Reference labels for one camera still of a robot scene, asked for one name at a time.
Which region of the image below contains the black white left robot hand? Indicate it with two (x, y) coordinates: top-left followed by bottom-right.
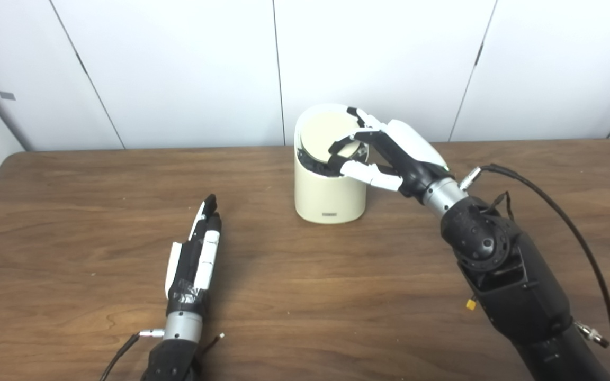
(165, 194), (222, 317)

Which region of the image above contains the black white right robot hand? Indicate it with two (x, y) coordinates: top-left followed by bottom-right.
(328, 106), (451, 197)

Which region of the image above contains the round cream bin lid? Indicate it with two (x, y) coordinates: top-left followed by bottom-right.
(300, 111), (365, 165)

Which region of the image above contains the cream-colored desktop trash bin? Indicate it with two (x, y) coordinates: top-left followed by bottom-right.
(294, 104), (369, 225)

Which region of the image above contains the black bin liner bag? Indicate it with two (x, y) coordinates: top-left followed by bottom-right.
(297, 148), (367, 178)

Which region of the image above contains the thin black left arm wire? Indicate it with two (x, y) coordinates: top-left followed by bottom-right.
(199, 333), (225, 358)

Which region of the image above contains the thin black arm wire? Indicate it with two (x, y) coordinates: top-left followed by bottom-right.
(199, 333), (225, 358)
(488, 192), (513, 222)

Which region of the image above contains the thin black right arm wire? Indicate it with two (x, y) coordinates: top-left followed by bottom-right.
(488, 192), (513, 222)

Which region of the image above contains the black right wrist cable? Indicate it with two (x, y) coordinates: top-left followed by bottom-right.
(460, 164), (610, 381)

